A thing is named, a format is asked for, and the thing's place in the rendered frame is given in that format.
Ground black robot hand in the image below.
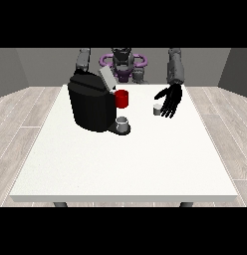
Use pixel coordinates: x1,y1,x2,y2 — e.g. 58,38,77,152
153,83,183,120

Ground grey robot trunk purple rings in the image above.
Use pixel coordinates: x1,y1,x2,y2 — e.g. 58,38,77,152
99,48,150,86

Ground red pod holder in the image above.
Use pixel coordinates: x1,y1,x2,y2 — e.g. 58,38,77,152
115,89,129,110

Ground small grey coffee pod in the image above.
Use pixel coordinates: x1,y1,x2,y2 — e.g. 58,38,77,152
152,103,162,117

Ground pale grey machine lid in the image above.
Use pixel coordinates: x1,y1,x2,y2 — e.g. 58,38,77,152
99,65,118,91

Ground small grey cup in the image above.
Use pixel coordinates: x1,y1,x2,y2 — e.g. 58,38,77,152
116,116,129,132

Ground black coffee machine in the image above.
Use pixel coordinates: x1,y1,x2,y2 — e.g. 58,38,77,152
67,70,131,136

